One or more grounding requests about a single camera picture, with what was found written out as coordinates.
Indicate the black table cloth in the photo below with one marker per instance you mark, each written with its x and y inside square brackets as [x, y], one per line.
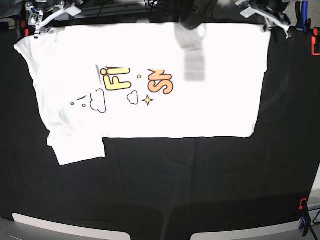
[169, 189]

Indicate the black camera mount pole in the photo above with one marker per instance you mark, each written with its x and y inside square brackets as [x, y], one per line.
[195, 12]

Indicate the white printed t-shirt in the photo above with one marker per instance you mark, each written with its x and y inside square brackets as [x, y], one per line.
[145, 80]

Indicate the orange blue clamp bottom right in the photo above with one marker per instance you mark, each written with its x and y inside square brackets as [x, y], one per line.
[304, 217]

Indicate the orange clamp top left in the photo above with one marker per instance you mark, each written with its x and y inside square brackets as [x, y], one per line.
[21, 28]

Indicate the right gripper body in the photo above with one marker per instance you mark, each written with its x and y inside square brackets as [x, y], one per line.
[42, 12]

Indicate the blue clamp top right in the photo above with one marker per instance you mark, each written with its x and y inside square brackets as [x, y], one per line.
[301, 10]

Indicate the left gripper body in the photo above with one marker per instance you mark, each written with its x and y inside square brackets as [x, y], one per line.
[272, 11]

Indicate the orange clamp top right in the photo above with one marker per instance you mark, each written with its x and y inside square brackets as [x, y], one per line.
[315, 42]

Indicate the aluminium frame rail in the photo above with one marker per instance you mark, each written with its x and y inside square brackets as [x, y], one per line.
[144, 11]

